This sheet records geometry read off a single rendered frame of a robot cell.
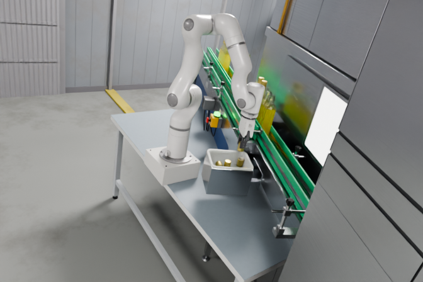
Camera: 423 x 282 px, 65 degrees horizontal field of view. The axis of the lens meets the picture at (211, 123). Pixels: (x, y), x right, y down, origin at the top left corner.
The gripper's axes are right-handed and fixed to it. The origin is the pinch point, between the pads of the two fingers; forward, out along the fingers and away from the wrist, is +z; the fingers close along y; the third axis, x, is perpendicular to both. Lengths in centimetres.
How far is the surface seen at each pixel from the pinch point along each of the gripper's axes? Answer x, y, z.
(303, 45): -34, 31, -47
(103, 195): 71, 92, 110
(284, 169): -13.3, -24.6, -1.6
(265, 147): -14.1, 0.7, 2.3
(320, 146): -29.9, -20.2, -12.2
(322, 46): -33, 10, -52
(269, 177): -11.6, -16.9, 8.9
